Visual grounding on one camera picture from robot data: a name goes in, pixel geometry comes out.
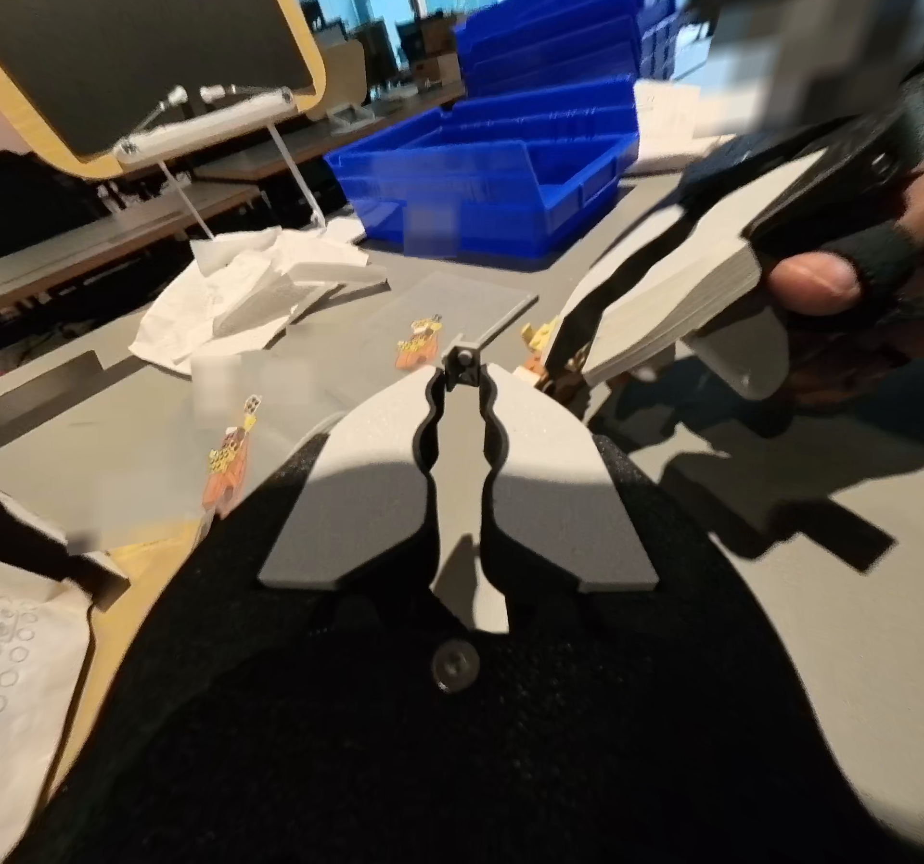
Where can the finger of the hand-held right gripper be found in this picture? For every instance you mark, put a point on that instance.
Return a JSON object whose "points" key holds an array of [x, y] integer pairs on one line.
{"points": [[671, 287], [599, 279]]}

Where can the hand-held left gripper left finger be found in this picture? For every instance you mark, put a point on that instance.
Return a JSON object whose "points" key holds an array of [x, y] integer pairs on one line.
{"points": [[361, 489]]}

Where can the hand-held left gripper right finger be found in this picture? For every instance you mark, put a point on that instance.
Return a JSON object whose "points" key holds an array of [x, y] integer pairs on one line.
{"points": [[556, 496]]}

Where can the orange tan brick model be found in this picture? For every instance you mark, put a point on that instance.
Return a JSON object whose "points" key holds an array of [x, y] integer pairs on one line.
{"points": [[538, 341]]}

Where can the small dark grey brick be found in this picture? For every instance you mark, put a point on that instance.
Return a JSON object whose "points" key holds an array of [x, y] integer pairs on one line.
{"points": [[462, 362]]}

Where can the person's right hand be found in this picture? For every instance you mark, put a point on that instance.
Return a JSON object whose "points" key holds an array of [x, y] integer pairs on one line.
{"points": [[816, 283]]}

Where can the blue plastic bin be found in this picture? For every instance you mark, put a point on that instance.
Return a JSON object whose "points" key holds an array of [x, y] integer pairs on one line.
{"points": [[577, 186]]}

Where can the grey instruction booklet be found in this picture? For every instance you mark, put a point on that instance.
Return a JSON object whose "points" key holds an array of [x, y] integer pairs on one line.
{"points": [[346, 344]]}

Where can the brown cardboard box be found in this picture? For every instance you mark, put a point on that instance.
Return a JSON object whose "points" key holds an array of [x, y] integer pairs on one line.
{"points": [[144, 590]]}

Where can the torn white paper bag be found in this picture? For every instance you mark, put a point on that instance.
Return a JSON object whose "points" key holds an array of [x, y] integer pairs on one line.
{"points": [[188, 315]]}

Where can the stack of blue plastic bins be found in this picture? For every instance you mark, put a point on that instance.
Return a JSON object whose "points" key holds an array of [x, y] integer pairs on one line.
{"points": [[548, 27]]}

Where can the background wooden table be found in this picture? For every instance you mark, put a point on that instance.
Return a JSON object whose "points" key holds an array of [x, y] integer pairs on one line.
{"points": [[404, 110]]}

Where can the white circle print paper bag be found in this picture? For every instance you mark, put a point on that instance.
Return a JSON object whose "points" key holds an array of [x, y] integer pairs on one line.
{"points": [[36, 698]]}

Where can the black board with wooden rim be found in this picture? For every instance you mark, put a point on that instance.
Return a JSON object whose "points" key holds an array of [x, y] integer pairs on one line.
{"points": [[144, 34]]}

